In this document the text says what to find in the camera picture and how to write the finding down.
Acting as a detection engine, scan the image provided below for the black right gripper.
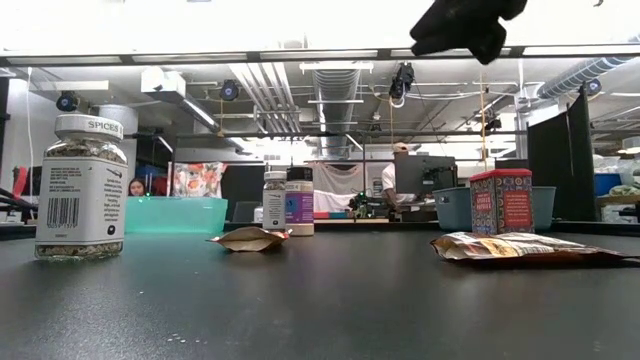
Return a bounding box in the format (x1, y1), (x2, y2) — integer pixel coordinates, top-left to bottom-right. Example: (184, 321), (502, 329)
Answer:
(409, 0), (529, 65)

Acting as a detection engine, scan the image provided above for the red-lid spice tin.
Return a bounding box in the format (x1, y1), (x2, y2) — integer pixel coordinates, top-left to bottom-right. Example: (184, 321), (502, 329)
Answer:
(469, 168), (536, 236)

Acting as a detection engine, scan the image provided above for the brown spice packet white label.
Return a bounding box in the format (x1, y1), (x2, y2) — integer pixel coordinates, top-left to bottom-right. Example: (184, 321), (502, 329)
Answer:
(430, 230), (639, 265)

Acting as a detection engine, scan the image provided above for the black-lid jar purple label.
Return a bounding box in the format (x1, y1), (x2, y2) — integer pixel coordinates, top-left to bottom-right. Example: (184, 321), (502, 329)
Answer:
(284, 166), (316, 237)

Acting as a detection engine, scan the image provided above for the white-lid herb spice jar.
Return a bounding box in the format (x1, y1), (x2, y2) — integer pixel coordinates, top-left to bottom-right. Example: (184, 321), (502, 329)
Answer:
(262, 170), (288, 233)
(34, 113), (129, 262)

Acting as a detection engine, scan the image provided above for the black computer monitor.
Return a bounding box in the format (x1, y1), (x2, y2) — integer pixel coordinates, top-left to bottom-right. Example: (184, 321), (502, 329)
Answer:
(393, 154), (458, 199)
(22, 166), (45, 197)

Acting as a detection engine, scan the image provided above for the black partition panel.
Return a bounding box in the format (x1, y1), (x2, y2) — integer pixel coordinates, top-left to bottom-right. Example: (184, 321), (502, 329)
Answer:
(526, 83), (600, 222)

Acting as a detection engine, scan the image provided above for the blue-grey plastic bin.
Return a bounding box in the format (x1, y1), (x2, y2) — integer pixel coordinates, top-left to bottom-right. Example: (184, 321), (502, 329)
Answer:
(432, 185), (557, 233)

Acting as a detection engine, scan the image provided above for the white hanging sheet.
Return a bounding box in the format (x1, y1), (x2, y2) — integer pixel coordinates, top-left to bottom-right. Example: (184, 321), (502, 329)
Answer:
(307, 160), (394, 214)

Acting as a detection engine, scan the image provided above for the blue tub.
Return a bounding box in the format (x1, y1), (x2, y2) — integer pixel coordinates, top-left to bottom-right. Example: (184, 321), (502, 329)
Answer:
(593, 172), (622, 198)

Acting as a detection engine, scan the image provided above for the floral cloth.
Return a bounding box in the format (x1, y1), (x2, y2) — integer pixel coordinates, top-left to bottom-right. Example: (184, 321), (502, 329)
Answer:
(170, 161), (228, 199)

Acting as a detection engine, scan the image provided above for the white ceiling unit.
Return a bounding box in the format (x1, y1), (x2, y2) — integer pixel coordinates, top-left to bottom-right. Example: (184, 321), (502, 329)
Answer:
(140, 66), (188, 100)

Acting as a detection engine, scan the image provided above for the black table mat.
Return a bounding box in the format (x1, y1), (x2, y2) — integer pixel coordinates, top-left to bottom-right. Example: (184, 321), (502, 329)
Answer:
(0, 219), (640, 360)

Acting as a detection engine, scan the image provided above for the teal plastic bin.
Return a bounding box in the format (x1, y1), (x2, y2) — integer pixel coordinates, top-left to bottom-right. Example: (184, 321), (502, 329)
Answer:
(124, 195), (229, 235)

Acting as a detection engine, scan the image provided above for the hanging black camera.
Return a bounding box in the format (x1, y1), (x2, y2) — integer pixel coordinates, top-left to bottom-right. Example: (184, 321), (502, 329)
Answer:
(388, 61), (416, 109)

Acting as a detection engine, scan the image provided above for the yellow hanging strap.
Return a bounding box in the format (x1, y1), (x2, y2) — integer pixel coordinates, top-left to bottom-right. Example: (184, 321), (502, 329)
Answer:
(478, 69), (489, 172)

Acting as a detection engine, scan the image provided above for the silver flexible duct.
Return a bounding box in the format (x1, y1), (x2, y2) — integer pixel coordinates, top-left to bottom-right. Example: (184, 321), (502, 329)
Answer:
(536, 33), (640, 100)

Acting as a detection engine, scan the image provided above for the ribbed ceiling duct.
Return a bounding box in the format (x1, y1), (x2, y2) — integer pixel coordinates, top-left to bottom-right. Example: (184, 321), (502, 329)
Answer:
(312, 67), (362, 157)

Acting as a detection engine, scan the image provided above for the overhead frame beam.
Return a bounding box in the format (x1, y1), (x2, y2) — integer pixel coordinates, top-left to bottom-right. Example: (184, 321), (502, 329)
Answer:
(0, 46), (640, 68)

